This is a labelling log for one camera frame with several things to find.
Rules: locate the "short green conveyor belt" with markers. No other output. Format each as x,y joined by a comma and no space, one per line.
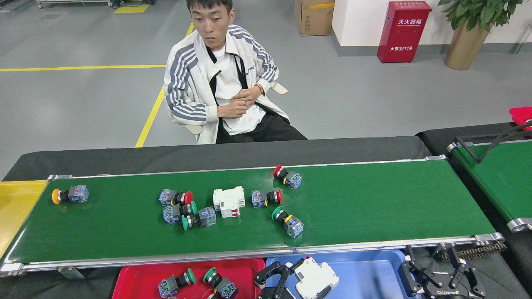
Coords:
498,182

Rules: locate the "long green conveyor belt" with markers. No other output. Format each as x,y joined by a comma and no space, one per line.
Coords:
374,199

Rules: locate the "grey office chair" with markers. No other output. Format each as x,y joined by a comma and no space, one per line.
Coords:
279,88

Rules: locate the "small black table cloth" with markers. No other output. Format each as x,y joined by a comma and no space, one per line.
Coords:
432,139

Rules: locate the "red fire extinguisher box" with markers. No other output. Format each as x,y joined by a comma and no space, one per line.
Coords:
403,31

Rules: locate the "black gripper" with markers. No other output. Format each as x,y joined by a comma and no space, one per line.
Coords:
447,294

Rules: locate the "red plastic tray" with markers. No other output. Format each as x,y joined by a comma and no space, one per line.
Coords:
137,282

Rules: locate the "brown cardboard box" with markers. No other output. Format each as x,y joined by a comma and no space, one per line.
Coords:
314,18

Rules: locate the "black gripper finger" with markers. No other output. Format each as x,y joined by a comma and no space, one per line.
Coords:
274,276
297,263

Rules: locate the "person's left hand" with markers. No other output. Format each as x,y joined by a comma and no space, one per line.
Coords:
250,95

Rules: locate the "black guide bracket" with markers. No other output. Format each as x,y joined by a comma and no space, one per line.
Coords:
467,150

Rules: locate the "white circuit breaker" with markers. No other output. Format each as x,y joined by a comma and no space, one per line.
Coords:
316,276
227,199

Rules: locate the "yellow plastic tray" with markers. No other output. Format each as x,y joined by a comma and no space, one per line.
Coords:
16,207

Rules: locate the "person's right hand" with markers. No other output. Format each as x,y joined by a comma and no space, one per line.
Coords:
232,109

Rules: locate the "red push button switch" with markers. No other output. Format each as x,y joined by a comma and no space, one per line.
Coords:
258,198
168,197
293,180

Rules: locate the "yellow push button switch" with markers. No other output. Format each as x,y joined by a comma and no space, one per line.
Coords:
78,193

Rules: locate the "grey metal stand leg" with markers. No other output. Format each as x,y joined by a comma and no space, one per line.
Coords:
523,39

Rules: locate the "large black table cloth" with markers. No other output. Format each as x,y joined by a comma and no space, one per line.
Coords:
124,160

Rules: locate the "potted plant in brass pot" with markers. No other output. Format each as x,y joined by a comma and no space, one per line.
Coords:
465,50

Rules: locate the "red plastic bin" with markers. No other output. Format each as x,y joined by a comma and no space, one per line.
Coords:
521,116

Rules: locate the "person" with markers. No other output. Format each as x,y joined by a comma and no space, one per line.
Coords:
187,83

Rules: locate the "blue plastic tray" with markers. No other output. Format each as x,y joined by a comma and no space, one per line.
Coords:
365,278

